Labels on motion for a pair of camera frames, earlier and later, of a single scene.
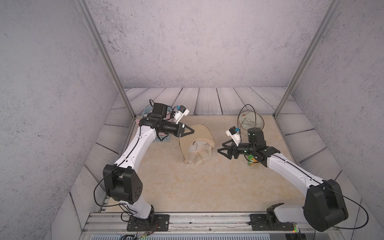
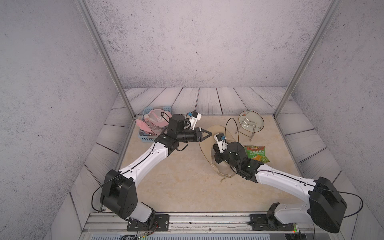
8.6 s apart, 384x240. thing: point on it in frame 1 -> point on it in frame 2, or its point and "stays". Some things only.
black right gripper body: x=244 y=149 -> x=225 y=157
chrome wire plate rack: x=246 y=124 stays
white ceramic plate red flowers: x=250 y=119 stays
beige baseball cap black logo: x=197 y=147 -> x=207 y=147
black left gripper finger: x=192 y=130 -> x=203 y=130
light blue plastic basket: x=147 y=110 stays
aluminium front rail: x=116 y=222 stays
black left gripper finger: x=184 y=134 -> x=202 y=138
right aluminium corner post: x=329 y=13 stays
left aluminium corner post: x=106 y=57 stays
